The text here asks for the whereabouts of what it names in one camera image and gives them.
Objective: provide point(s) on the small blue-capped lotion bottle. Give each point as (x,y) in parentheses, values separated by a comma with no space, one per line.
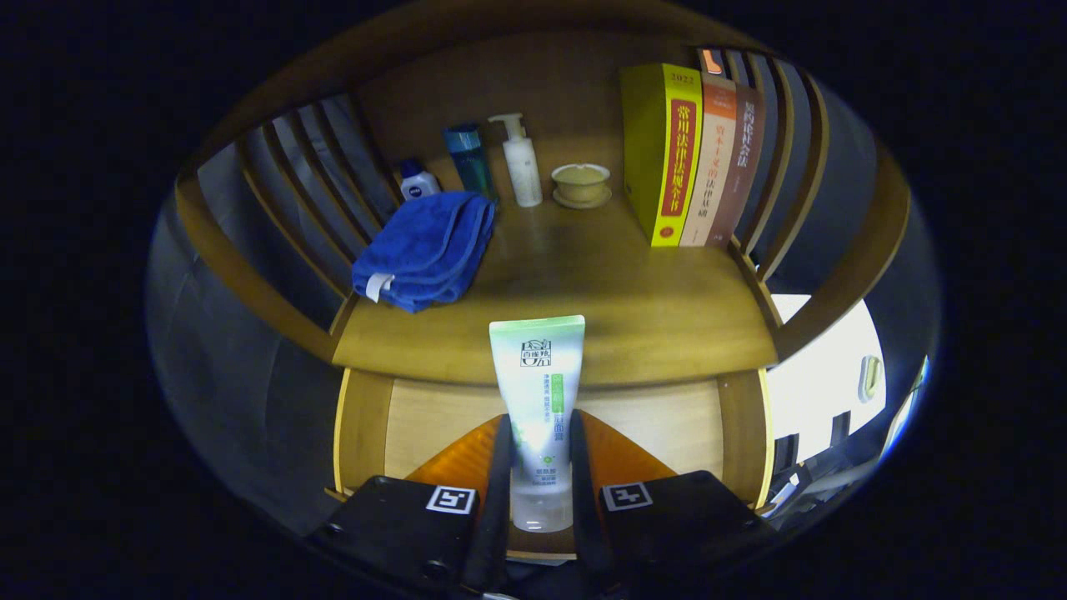
(417,185)

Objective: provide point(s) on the white and green tube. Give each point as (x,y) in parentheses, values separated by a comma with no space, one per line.
(538,375)

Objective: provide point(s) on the brown wooden cabinet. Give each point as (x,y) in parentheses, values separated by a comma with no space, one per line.
(567,83)

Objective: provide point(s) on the yellow book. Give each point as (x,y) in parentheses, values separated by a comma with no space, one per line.
(654,150)

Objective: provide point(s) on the brown wooden drawer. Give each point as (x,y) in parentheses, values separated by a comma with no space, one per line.
(433,417)

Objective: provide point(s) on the teal bottle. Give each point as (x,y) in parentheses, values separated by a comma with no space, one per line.
(468,162)

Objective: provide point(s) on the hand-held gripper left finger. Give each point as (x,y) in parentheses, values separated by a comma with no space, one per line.
(400,525)

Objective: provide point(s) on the white pump bottle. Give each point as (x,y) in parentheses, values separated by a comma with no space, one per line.
(523,171)

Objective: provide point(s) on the brown book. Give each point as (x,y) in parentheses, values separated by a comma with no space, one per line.
(744,158)

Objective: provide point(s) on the pale green rounded object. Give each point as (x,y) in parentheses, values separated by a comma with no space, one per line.
(870,377)

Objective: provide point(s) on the blue towel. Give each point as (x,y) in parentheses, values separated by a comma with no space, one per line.
(425,242)

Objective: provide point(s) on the beige tea cup with saucer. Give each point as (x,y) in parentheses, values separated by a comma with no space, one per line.
(581,183)

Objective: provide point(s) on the white drawer unit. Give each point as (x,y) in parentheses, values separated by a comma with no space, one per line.
(817,375)

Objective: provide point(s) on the wooden countertop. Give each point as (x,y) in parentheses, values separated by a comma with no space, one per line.
(583,292)

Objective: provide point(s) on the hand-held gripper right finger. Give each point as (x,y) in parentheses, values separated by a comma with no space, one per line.
(683,525)

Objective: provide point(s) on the orange and beige book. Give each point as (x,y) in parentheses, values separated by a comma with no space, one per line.
(715,158)

